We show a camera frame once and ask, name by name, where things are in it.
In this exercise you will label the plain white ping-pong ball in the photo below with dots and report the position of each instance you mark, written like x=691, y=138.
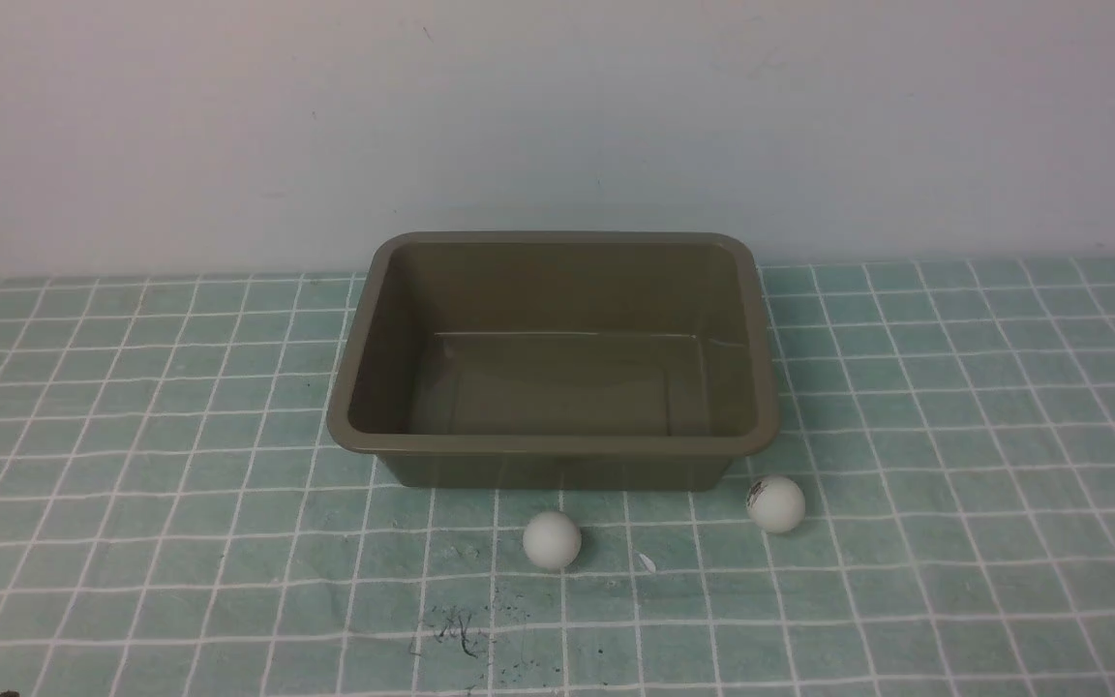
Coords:
x=552, y=541

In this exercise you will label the white ping-pong ball with logo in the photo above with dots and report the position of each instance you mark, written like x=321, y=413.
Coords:
x=776, y=504

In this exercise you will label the olive green plastic bin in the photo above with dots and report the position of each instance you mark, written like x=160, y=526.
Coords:
x=621, y=361

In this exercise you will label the green checkered tablecloth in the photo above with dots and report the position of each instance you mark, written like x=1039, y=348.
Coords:
x=175, y=521

